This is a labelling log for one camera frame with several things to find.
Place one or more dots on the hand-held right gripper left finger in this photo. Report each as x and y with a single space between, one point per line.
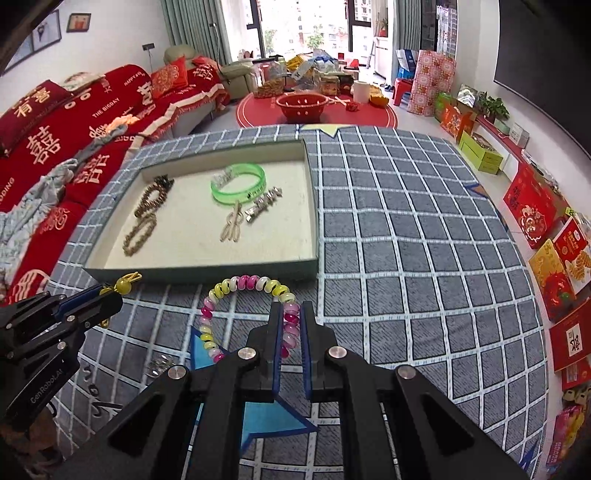
278 350

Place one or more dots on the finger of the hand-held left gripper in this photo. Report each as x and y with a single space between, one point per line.
78 300
99 314

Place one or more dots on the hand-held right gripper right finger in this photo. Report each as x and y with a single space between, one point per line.
305 364

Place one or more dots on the grey green shallow tray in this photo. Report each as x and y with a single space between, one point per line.
268 240

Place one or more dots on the beige scissor-shaped hair clip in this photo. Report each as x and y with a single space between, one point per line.
233 221

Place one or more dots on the black hair claw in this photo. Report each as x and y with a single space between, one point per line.
165 182

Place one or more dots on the silver star hair clip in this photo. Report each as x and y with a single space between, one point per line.
263 205

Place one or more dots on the green translucent bangle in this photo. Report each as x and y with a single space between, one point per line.
231 194

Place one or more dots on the black curved hair clip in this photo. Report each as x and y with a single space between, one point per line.
97 401

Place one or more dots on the light blue star sticker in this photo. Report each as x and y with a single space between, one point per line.
272 424

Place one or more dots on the silver heart brooch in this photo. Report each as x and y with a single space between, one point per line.
157 367

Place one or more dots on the grey blue knitted garment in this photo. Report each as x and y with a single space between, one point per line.
27 207

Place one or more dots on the large red printed cushion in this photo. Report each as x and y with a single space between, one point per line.
32 110

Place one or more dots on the sofa with red printed cover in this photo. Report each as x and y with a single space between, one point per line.
115 101

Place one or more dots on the yellow star sticker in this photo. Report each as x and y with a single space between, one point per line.
321 128

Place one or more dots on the small red patterned cushion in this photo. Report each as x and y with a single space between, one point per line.
170 76

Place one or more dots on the red colander basket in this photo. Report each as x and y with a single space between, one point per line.
302 107

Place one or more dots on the red round rug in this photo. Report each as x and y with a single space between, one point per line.
369 117

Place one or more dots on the yellow red gift box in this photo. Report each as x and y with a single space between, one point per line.
551 281

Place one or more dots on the flat red gift box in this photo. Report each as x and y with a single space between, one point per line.
572 339

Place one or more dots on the white bucket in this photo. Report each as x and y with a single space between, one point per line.
362 91

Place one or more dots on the green yellow carton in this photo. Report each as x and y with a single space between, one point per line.
480 154

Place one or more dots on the pale green armchair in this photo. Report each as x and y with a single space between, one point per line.
240 78

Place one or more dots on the large red gift box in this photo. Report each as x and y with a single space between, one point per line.
533 207

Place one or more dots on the red orange gift bag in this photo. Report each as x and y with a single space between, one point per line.
456 122

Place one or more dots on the red plastic stool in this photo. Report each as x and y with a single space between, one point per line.
402 90

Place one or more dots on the white red snack box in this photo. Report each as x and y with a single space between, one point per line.
575 258

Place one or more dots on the green curtain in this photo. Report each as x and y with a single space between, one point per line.
406 23
194 27

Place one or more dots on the red patterned folded quilt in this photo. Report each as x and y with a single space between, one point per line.
431 83

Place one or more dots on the white box device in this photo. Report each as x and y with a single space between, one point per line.
520 134

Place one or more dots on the potted green plant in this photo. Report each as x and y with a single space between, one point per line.
493 106

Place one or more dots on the dark glass cabinet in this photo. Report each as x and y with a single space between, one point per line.
436 23

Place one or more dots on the black television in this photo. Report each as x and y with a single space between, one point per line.
549 50

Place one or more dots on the large double photo frame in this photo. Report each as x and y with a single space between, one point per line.
39 34

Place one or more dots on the small photo frame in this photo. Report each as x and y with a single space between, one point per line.
78 22

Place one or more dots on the red low wall shelf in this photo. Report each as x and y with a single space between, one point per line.
503 138

